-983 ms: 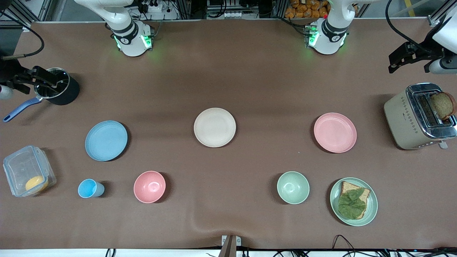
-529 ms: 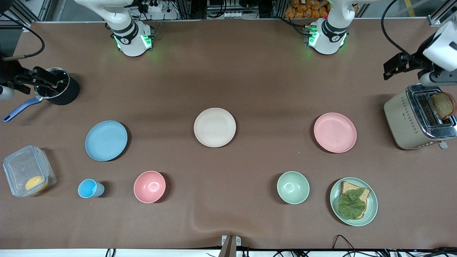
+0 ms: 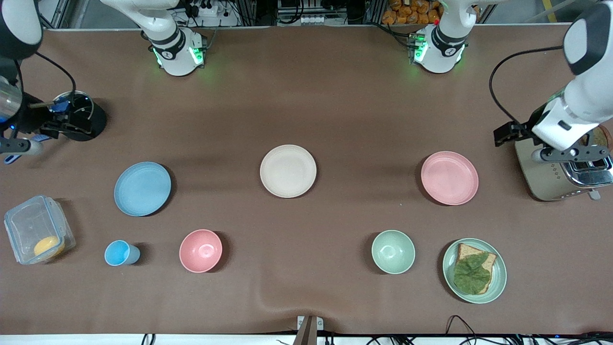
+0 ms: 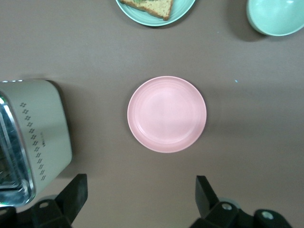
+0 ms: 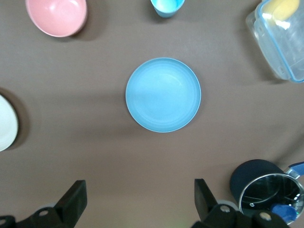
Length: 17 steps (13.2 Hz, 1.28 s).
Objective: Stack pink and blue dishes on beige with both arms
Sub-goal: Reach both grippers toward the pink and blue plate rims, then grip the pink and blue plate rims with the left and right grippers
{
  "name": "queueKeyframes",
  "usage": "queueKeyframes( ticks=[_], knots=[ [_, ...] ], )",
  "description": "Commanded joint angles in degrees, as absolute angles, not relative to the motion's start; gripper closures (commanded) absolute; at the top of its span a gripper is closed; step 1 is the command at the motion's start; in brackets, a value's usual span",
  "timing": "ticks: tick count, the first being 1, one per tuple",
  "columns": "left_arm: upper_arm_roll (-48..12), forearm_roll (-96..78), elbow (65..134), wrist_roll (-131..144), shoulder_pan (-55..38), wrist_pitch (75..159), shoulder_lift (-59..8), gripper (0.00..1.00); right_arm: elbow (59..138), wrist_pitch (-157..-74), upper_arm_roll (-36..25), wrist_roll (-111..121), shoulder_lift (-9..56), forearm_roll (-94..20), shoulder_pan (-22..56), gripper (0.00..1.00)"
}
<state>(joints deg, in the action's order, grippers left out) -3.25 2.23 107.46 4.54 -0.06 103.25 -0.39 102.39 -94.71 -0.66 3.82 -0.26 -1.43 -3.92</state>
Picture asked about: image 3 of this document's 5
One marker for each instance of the blue cup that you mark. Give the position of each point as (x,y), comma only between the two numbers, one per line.
(117,253)

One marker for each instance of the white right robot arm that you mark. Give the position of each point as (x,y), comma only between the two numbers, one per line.
(175,45)

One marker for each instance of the pink plate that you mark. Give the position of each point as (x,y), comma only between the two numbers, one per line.
(449,178)

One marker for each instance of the brown bread slice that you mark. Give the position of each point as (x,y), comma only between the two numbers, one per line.
(467,251)

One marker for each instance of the silver toaster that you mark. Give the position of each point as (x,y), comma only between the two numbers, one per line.
(541,182)

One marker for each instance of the yellow round food item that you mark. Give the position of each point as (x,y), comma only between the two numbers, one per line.
(48,247)

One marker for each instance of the blue plate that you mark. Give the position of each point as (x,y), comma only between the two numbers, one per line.
(142,189)

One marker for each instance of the beige plate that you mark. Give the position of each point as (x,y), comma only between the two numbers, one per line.
(288,171)

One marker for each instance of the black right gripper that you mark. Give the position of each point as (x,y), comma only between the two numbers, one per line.
(34,120)

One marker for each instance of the pink bowl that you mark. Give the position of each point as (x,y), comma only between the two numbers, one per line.
(200,251)

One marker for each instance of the white power strip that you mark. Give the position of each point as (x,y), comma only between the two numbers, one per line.
(316,20)
(206,9)

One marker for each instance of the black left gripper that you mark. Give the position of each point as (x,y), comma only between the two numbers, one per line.
(523,130)

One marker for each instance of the green lettuce leaf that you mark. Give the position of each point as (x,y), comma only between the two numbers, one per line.
(471,275)

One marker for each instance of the metal table clamp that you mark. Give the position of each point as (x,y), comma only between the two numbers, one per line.
(309,330)

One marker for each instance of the orange packaged snacks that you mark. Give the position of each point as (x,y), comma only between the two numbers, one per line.
(407,12)

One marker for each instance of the green plate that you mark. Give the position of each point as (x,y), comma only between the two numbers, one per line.
(499,279)

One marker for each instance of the brown table cloth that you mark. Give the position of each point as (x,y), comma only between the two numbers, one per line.
(306,96)

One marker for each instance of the green bowl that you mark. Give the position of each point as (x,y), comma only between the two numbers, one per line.
(393,252)

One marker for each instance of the clear plastic container blue seal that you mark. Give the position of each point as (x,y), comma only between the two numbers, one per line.
(28,223)

